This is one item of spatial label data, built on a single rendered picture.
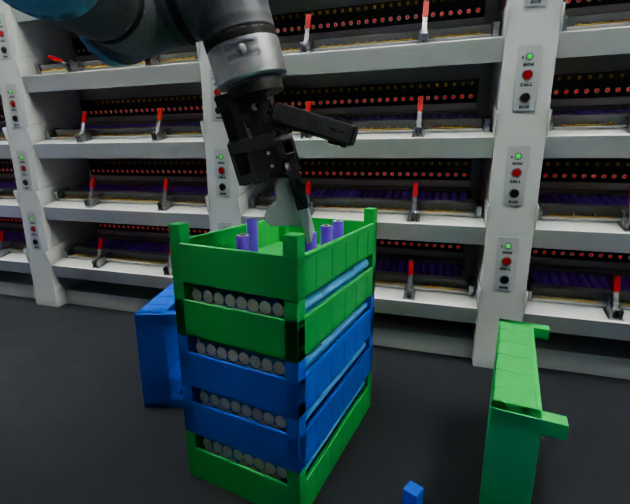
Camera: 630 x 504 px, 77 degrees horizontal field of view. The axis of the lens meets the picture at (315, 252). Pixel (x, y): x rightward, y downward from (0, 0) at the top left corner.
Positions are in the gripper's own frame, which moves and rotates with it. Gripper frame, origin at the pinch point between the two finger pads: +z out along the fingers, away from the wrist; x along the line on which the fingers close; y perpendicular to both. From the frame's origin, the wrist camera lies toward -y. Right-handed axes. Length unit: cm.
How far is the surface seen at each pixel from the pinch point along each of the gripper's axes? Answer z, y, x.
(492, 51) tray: -20, -46, -31
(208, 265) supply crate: 0.1, 14.2, 3.2
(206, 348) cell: 12.1, 18.9, 1.1
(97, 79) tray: -45, 46, -68
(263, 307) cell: 6.7, 8.5, 6.1
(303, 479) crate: 30.8, 10.0, 8.9
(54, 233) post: -7, 81, -80
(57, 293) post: 12, 87, -78
